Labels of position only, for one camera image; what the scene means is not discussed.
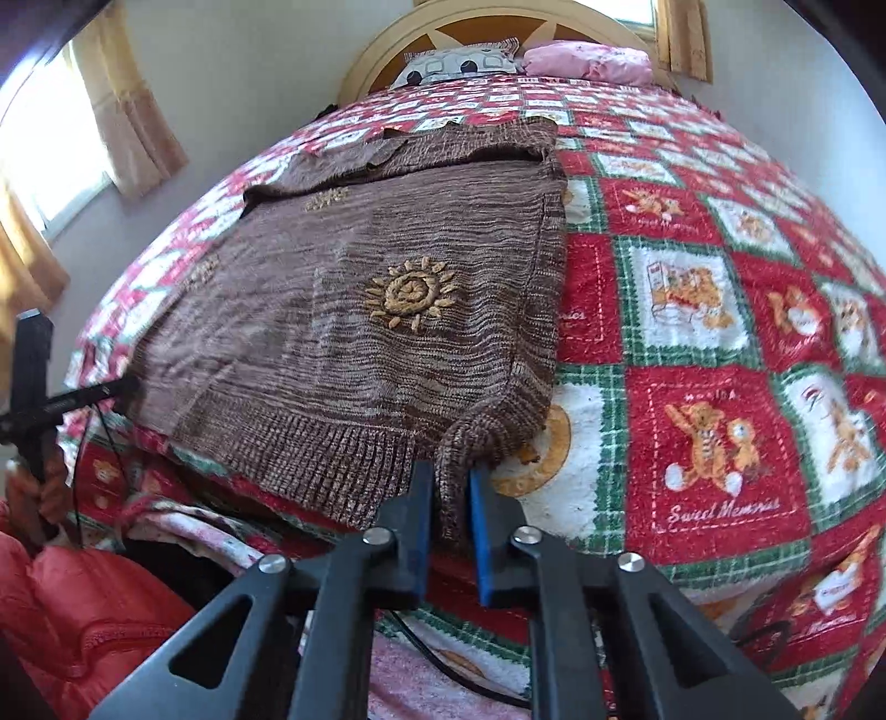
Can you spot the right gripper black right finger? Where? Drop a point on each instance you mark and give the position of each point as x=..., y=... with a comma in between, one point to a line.
x=609, y=636

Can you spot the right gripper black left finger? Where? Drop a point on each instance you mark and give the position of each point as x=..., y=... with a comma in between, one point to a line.
x=291, y=639

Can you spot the brown knitted sweater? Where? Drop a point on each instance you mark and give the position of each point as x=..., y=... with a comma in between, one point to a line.
x=381, y=303

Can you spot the red clothing of person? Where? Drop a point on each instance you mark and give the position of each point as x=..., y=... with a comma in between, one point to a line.
x=81, y=620

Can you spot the left hand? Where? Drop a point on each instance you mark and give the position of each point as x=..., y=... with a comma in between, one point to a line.
x=33, y=504

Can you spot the left window near curtain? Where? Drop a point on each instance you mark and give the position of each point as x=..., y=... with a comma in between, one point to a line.
x=32, y=278

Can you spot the red checkered bed quilt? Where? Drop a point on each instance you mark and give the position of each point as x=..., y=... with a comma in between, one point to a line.
x=719, y=403

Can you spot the left window yellow curtain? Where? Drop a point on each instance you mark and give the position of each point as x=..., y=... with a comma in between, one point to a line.
x=142, y=151

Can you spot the black item beside bed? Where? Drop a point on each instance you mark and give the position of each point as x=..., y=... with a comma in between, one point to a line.
x=326, y=111

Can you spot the pink pillow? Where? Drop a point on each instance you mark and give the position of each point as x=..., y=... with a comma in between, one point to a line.
x=578, y=60

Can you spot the grey patterned pillow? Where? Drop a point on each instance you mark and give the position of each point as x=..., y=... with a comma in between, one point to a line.
x=466, y=61

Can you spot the yellow wooden headboard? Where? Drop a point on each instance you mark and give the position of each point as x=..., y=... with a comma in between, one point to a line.
x=447, y=27

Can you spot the back window right curtain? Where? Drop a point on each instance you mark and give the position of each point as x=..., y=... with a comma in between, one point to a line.
x=683, y=39

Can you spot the back window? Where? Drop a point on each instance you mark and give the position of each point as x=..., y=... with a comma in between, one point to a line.
x=639, y=15

